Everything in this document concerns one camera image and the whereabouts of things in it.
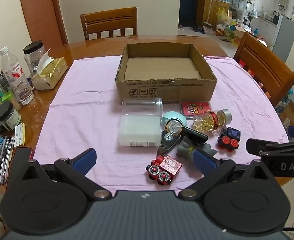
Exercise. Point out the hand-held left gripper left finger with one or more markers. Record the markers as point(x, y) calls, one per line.
point(85, 160)

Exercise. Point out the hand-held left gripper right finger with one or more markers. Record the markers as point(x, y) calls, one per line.
point(204, 161)

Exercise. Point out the grey shark toy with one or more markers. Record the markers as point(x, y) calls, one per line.
point(184, 150)

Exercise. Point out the black plastic case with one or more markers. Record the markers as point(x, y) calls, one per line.
point(194, 136)

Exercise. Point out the blue toy train car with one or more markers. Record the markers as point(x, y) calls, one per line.
point(230, 135)

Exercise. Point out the red toy train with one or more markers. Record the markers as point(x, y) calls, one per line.
point(166, 166)

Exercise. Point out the white plastic bottle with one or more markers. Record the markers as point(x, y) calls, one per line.
point(139, 130)

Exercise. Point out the clear plastic jar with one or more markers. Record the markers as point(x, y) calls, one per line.
point(142, 107)

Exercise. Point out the cardboard box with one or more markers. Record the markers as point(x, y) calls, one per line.
point(161, 90)

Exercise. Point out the yellow capsule bottle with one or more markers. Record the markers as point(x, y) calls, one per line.
point(211, 120)

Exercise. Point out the pink cloth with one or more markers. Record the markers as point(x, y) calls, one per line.
point(87, 117)

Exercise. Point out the correction tape dispenser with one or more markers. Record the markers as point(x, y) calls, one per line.
point(168, 138)

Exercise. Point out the red card box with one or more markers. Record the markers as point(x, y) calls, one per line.
point(195, 107)

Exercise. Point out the teal round case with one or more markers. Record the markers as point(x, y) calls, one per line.
point(173, 116)

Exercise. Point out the dark red-edged notebook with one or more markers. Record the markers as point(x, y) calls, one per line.
point(24, 153)

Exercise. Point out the small paper cards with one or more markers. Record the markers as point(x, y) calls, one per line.
point(19, 133)

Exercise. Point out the wooden chair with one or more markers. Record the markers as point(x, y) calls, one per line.
point(264, 65)
point(109, 20)

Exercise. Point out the bundle of loose pens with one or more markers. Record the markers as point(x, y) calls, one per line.
point(4, 160)

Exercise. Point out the black lid green label jar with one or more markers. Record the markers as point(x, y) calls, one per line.
point(7, 117)

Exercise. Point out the grey refrigerator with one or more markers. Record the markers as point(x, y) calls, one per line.
point(285, 37)

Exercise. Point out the gold tissue box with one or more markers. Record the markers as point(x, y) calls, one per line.
point(50, 70)

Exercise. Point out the green plastic cup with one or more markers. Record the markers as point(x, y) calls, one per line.
point(9, 97)

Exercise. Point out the clear plastic water bottle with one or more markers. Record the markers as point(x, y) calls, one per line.
point(16, 77)

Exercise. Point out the pen holder with pens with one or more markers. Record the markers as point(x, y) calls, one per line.
point(1, 82)

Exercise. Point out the black lid clear jar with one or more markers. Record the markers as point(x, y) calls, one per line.
point(33, 48)

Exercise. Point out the pair of dark slippers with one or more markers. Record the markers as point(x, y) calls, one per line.
point(199, 30)

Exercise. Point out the yellow plastic bags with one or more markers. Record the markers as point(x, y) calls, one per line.
point(223, 16)

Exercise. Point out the light wooden cabinet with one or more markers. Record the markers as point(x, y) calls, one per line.
point(215, 7)

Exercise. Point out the brown wooden door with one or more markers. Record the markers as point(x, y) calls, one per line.
point(44, 17)

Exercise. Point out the wall water heater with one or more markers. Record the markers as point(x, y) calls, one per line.
point(283, 0)

